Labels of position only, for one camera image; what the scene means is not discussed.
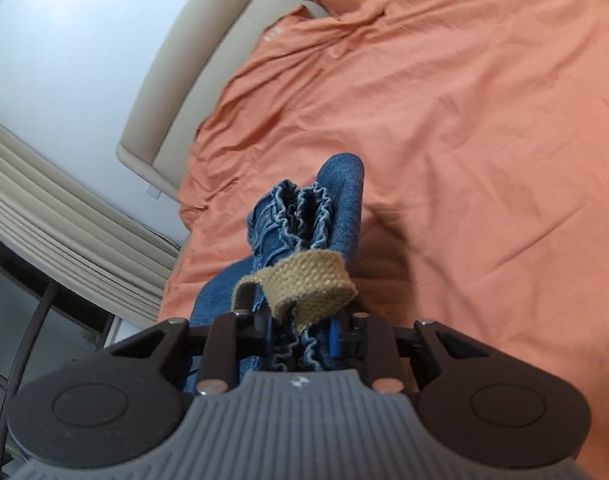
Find tan woven belt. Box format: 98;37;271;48
231;249;358;334

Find blue denim jeans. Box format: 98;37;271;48
190;153;364;375

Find beige pleated curtain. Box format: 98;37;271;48
0;125;180;328

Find dark framed window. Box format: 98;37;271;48
0;242;114;479

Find orange duvet cover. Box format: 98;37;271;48
160;0;609;479

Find beige upholstered headboard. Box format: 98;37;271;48
116;0;290;204

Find white wall socket left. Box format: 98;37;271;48
146;185;161;200

